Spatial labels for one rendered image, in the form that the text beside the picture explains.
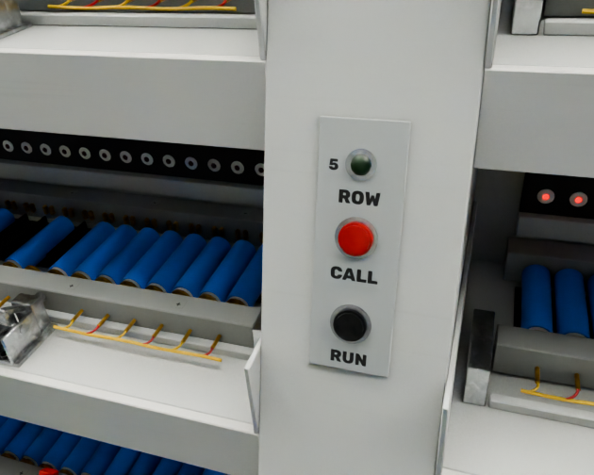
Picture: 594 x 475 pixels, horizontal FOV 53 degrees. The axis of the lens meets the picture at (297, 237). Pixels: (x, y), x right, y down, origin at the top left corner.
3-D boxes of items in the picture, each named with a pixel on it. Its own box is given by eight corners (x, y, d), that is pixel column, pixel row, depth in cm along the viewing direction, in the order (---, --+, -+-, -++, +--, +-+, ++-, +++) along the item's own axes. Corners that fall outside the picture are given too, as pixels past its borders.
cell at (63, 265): (119, 240, 49) (71, 288, 44) (100, 237, 49) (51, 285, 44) (113, 221, 48) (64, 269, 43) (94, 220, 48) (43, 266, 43)
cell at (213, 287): (257, 260, 45) (222, 315, 40) (235, 257, 46) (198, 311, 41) (255, 240, 44) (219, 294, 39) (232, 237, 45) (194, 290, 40)
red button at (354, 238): (371, 259, 27) (372, 225, 26) (336, 254, 27) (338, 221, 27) (374, 253, 28) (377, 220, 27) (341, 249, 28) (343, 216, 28)
